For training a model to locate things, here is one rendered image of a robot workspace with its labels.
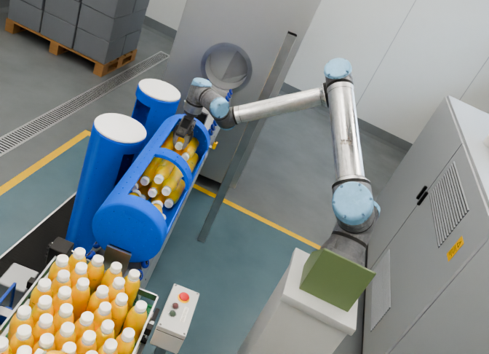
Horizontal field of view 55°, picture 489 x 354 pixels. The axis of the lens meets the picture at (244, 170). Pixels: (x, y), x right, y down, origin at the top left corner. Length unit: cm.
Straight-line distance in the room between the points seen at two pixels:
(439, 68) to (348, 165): 501
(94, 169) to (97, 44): 292
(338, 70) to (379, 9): 457
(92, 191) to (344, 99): 147
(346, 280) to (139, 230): 83
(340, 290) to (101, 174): 139
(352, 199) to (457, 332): 142
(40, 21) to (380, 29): 410
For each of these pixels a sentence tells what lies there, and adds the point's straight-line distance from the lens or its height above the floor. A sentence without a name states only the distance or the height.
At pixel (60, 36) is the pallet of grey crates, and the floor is 23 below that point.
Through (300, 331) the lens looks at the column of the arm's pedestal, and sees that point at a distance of 208.
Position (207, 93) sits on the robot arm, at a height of 149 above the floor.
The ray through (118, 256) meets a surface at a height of 102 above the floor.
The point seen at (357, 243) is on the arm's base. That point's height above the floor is 136.
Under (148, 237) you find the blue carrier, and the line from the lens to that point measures 187.
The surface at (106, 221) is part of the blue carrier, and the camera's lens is 189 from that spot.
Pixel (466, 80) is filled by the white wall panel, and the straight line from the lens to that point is 690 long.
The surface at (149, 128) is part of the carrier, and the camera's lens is 315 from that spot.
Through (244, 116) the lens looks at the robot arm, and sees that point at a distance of 226.
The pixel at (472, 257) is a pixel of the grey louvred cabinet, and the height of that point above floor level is 123.
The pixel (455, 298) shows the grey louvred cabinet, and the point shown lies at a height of 97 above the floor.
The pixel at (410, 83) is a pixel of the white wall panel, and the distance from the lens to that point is 683.
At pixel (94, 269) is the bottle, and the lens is 180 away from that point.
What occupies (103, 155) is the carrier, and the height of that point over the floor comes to 92.
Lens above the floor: 237
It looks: 30 degrees down
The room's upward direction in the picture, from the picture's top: 25 degrees clockwise
